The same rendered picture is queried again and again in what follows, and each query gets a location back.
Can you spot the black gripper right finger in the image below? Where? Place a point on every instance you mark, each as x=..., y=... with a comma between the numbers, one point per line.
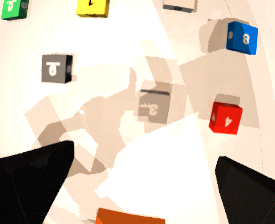
x=248, y=197

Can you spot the blue block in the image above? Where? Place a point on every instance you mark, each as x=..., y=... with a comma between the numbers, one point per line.
x=242, y=38

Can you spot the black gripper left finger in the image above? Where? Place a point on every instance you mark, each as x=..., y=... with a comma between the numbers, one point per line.
x=30, y=182

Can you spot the yellow block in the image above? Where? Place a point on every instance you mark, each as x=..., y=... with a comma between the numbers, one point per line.
x=92, y=8

